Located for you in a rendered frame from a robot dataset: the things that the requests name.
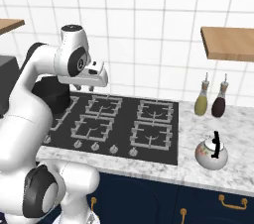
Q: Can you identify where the brass cupboard handle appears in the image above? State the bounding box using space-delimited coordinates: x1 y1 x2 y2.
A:
179 207 188 224
90 196 98 213
217 193 249 210

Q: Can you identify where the yellow oil bottle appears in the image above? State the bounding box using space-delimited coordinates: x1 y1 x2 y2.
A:
193 71 210 117

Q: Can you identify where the wooden wall shelf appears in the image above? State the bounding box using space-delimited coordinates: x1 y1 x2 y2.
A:
199 26 254 63
0 18 26 36

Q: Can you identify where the black gas hob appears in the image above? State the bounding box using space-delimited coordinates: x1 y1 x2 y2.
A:
42 91 180 167

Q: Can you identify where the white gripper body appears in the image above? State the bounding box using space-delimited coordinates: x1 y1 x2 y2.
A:
56 60 110 88

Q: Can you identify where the white floral kettle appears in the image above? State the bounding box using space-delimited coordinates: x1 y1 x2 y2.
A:
194 130 229 170

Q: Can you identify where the dark vinegar bottle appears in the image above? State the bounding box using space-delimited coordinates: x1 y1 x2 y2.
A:
210 73 229 119

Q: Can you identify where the black toaster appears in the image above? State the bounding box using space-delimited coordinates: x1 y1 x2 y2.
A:
0 55 20 119

